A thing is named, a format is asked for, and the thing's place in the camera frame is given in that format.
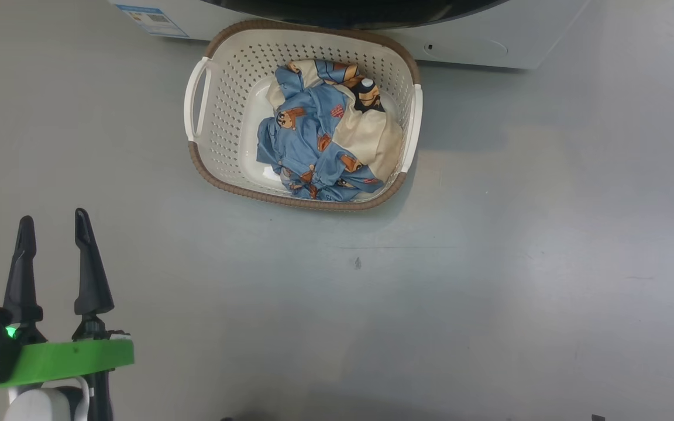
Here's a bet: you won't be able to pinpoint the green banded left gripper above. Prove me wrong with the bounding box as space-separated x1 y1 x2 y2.
0 208 135 390

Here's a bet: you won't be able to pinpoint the cream perforated laundry basket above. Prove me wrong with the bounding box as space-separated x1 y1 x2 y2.
184 19 424 212

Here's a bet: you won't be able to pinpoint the blue cartoon print pajama pants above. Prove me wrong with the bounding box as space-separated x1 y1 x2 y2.
255 64 386 203

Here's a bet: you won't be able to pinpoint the white front-load washing machine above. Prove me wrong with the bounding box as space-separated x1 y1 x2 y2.
109 0 592 71

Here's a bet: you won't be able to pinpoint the black glass washing machine door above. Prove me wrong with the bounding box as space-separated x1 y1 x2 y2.
200 0 510 30

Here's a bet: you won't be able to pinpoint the blue energy label sticker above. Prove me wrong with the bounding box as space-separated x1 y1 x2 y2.
116 5 190 39

